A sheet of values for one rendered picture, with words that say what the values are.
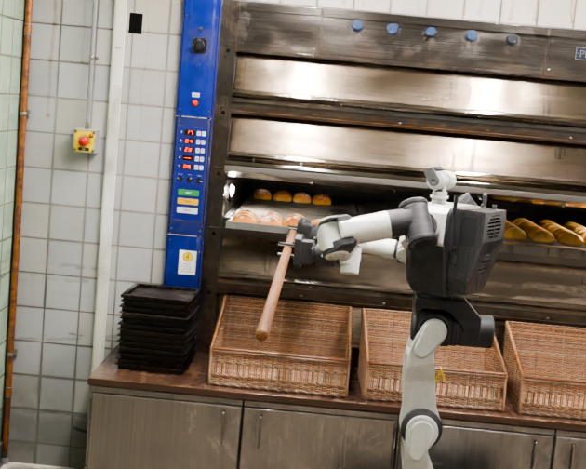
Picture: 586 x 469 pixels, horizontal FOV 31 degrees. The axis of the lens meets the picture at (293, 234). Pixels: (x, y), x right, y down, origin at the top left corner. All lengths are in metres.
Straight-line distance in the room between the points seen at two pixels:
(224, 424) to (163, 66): 1.52
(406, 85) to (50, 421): 2.14
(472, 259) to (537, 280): 1.16
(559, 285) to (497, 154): 0.62
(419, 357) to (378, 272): 0.97
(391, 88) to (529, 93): 0.58
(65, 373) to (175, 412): 0.78
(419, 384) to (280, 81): 1.50
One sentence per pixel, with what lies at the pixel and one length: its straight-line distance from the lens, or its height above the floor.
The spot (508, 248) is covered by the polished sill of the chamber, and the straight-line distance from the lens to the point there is 4.55.
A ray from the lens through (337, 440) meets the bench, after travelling 4.11.
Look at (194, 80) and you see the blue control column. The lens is 4.45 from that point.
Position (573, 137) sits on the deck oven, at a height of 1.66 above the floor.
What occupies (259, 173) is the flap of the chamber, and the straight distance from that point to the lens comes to 4.31.
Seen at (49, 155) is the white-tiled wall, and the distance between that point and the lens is 4.60.
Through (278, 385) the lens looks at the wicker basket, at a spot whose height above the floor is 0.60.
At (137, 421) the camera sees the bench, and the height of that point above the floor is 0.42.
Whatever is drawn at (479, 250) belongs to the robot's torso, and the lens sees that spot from 3.46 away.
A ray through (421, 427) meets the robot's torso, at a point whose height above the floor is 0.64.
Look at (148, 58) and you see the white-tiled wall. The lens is 4.51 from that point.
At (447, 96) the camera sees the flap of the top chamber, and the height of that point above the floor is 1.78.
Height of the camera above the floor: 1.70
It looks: 7 degrees down
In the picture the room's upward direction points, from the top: 5 degrees clockwise
